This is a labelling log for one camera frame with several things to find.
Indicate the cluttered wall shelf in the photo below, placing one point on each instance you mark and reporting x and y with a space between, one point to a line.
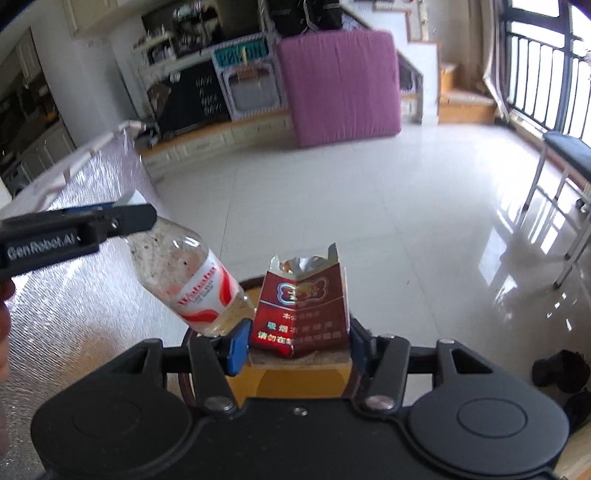
184 32

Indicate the wooden staircase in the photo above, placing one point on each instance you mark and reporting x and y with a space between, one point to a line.
455 99

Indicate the clear plastic bottle red label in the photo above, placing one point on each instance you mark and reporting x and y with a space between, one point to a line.
198 281

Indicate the person's left hand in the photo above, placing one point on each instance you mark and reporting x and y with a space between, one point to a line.
3 332

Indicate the red cigarette pack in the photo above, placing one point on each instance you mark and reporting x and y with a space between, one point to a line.
300 318

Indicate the round wooden waste bin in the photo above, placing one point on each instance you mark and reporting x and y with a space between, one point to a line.
295 381

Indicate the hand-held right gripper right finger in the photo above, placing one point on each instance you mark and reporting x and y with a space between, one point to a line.
358 347

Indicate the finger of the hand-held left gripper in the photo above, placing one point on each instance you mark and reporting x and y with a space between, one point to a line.
85 211
124 221

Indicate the black chalkboard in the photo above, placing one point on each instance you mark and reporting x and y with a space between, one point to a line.
194 99

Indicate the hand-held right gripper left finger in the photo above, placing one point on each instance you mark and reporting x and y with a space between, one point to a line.
238 347

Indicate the low white drawer platform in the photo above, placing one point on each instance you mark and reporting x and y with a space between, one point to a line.
217 141

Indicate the black balcony railing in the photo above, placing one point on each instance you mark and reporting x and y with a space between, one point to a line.
549 69

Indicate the patterned toy kitchen box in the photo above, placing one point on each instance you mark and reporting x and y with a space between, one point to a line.
251 83

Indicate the black shoe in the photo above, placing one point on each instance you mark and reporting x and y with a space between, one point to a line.
561 369
577 410

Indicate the kitchen cabinets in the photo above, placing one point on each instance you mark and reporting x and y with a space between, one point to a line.
32 115

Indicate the silver foil mat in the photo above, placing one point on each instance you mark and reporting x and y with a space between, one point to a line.
69 332

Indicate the white fence panel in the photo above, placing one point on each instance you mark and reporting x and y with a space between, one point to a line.
78 159

